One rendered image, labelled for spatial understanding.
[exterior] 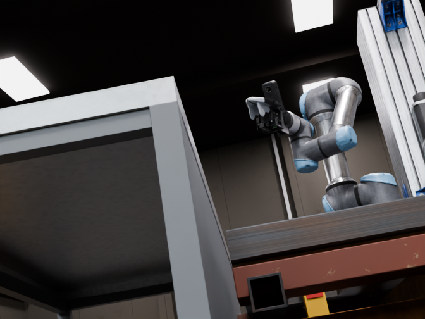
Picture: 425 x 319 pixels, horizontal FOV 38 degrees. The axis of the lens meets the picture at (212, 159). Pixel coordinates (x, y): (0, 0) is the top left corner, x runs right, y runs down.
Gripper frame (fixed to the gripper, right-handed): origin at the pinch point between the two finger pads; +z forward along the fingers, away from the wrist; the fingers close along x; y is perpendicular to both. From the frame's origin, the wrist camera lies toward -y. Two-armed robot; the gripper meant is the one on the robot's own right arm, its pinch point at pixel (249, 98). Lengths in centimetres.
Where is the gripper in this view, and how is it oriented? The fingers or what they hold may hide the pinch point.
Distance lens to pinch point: 188.3
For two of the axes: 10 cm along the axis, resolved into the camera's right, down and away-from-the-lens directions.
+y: 0.5, 9.6, -2.9
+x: -8.0, 2.1, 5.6
